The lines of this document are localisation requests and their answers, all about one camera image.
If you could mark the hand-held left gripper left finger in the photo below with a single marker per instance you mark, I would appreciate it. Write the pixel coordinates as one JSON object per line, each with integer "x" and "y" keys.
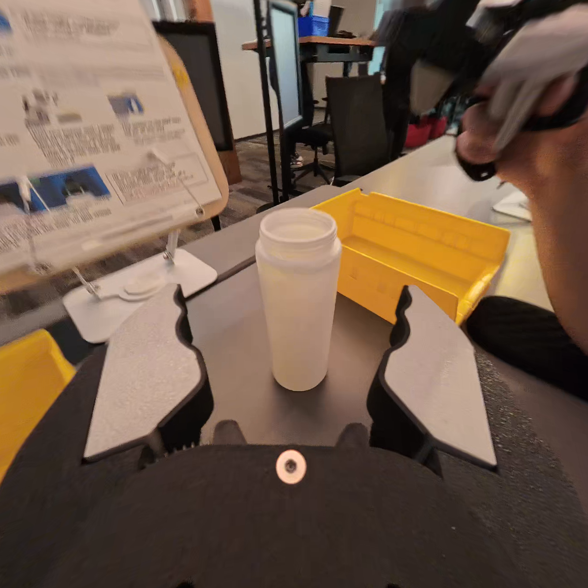
{"x": 147, "y": 367}

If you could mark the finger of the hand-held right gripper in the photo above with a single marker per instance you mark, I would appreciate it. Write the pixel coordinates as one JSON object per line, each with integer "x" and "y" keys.
{"x": 429, "y": 87}

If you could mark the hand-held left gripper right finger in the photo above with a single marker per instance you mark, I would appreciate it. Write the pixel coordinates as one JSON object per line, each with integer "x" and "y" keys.
{"x": 441, "y": 381}

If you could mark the yellow plastic bin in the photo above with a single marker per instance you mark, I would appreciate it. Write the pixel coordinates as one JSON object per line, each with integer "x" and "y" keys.
{"x": 27, "y": 390}
{"x": 413, "y": 243}

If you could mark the white plastic bottle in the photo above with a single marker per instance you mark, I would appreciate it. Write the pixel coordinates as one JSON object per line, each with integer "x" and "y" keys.
{"x": 298, "y": 312}

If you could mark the person's right hand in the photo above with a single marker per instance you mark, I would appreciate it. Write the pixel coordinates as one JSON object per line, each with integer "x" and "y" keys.
{"x": 551, "y": 160}

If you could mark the red storage bin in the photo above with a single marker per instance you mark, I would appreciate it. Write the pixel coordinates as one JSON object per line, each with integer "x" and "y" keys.
{"x": 425, "y": 133}

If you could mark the black office chair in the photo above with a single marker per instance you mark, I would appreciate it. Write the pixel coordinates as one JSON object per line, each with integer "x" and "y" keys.
{"x": 358, "y": 124}
{"x": 310, "y": 138}

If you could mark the black wrist rest pad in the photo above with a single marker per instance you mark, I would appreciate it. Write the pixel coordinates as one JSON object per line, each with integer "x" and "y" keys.
{"x": 519, "y": 335}

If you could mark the wooden standing desk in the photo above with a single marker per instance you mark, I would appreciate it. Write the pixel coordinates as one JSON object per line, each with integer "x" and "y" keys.
{"x": 321, "y": 43}

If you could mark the blue crate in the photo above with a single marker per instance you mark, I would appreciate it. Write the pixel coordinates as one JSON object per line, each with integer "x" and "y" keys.
{"x": 313, "y": 26}

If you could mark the black framed glass panel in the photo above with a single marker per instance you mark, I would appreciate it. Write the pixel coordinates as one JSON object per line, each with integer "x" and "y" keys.
{"x": 262, "y": 69}

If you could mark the wooden document board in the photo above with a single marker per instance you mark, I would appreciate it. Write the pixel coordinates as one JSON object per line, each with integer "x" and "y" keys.
{"x": 209, "y": 151}

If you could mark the yellow smiley sticker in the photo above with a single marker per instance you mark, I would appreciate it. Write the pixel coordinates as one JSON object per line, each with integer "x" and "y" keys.
{"x": 182, "y": 77}

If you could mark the printed instruction sheet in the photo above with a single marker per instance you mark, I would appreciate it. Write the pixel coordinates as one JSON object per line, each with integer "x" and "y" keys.
{"x": 92, "y": 115}

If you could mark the brown wooden post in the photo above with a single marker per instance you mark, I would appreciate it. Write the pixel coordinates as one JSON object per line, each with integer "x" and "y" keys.
{"x": 229, "y": 167}

